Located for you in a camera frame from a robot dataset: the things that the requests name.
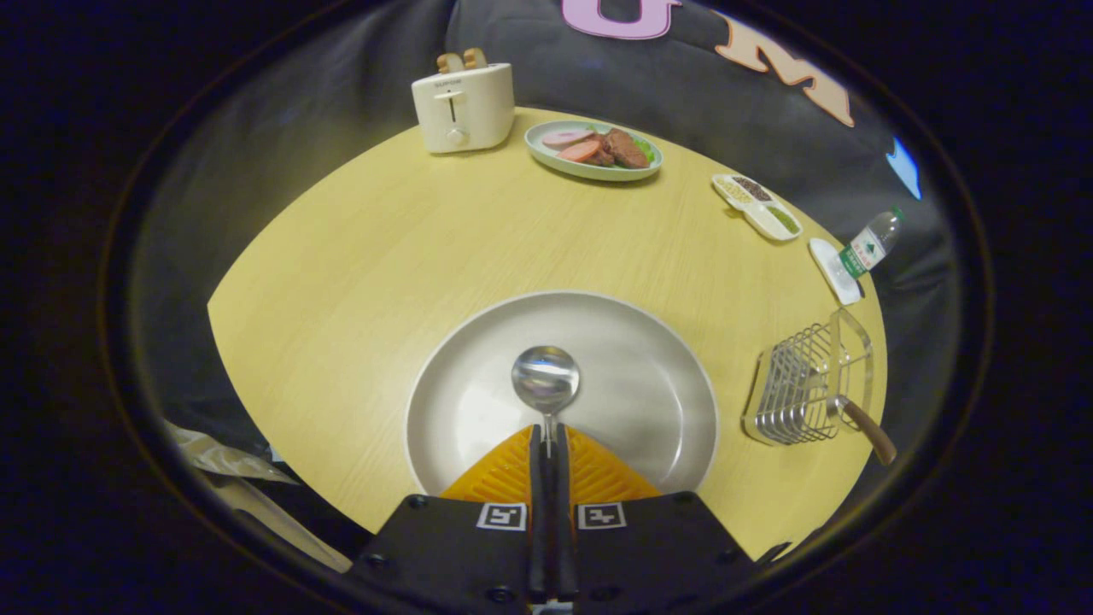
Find white coaster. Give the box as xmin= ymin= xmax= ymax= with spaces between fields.
xmin=808 ymin=237 xmax=865 ymax=307

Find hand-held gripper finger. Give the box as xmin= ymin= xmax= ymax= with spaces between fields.
xmin=551 ymin=425 xmax=757 ymax=615
xmin=346 ymin=425 xmax=552 ymax=615

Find metal spoon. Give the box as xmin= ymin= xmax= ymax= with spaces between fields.
xmin=511 ymin=345 xmax=582 ymax=447

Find brown meat pieces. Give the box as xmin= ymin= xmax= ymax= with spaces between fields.
xmin=589 ymin=128 xmax=651 ymax=169

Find pink ham slices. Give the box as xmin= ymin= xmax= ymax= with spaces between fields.
xmin=543 ymin=128 xmax=604 ymax=164

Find clear water bottle green label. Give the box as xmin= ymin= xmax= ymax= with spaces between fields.
xmin=839 ymin=206 xmax=905 ymax=280

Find metal wire cutlery rack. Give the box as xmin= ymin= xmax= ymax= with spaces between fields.
xmin=743 ymin=307 xmax=875 ymax=448

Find cream toaster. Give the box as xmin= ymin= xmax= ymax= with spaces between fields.
xmin=411 ymin=61 xmax=516 ymax=155

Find pale green oval plate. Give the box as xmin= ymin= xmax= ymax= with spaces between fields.
xmin=524 ymin=120 xmax=664 ymax=183

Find white divided seasoning dish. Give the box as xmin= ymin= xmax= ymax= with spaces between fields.
xmin=711 ymin=173 xmax=804 ymax=243

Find large white round plate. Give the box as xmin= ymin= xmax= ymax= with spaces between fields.
xmin=405 ymin=290 xmax=720 ymax=496

